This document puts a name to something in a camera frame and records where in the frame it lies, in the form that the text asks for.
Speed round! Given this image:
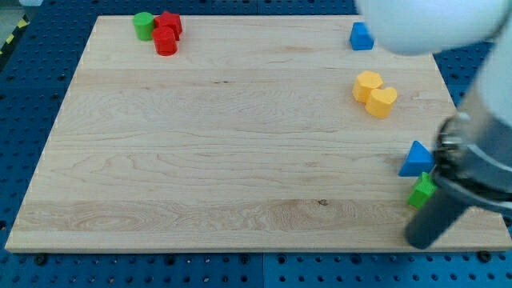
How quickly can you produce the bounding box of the metal tool mount clamp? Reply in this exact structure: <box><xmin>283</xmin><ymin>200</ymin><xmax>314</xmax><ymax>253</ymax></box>
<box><xmin>434</xmin><ymin>86</ymin><xmax>511</xmax><ymax>219</ymax></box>

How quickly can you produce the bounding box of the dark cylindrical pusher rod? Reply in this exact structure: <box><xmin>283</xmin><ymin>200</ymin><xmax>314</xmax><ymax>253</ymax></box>
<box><xmin>404</xmin><ymin>190</ymin><xmax>469</xmax><ymax>250</ymax></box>

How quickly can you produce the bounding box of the green star block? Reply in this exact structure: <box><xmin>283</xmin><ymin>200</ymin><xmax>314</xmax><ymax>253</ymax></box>
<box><xmin>407</xmin><ymin>172</ymin><xmax>437</xmax><ymax>209</ymax></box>

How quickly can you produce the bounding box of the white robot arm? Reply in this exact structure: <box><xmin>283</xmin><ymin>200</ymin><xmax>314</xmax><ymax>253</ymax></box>
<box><xmin>356</xmin><ymin>0</ymin><xmax>511</xmax><ymax>249</ymax></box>

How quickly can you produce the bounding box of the red star block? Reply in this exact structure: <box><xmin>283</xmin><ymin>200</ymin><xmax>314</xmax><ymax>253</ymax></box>
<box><xmin>154</xmin><ymin>11</ymin><xmax>182</xmax><ymax>41</ymax></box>

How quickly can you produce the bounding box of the blue triangle block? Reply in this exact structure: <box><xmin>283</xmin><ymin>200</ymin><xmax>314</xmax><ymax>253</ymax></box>
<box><xmin>398</xmin><ymin>141</ymin><xmax>435</xmax><ymax>177</ymax></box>

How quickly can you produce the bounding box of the yellow heart block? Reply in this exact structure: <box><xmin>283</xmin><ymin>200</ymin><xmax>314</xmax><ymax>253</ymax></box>
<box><xmin>365</xmin><ymin>87</ymin><xmax>398</xmax><ymax>118</ymax></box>

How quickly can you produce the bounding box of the yellow hexagon block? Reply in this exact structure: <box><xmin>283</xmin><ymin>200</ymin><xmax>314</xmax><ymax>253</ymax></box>
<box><xmin>352</xmin><ymin>70</ymin><xmax>384</xmax><ymax>103</ymax></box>

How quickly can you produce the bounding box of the blue cube block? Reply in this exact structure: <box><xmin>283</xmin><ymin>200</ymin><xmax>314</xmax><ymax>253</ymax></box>
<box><xmin>349</xmin><ymin>22</ymin><xmax>374</xmax><ymax>50</ymax></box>

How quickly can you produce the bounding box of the wooden board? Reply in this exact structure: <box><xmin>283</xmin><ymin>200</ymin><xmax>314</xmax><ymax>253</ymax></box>
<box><xmin>4</xmin><ymin>14</ymin><xmax>512</xmax><ymax>254</ymax></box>

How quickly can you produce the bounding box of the red cylinder block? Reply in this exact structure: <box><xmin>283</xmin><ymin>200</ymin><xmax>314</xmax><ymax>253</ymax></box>
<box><xmin>152</xmin><ymin>26</ymin><xmax>178</xmax><ymax>56</ymax></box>

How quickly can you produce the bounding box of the green cylinder block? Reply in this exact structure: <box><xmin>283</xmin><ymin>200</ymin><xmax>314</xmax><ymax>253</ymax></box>
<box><xmin>132</xmin><ymin>12</ymin><xmax>154</xmax><ymax>41</ymax></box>

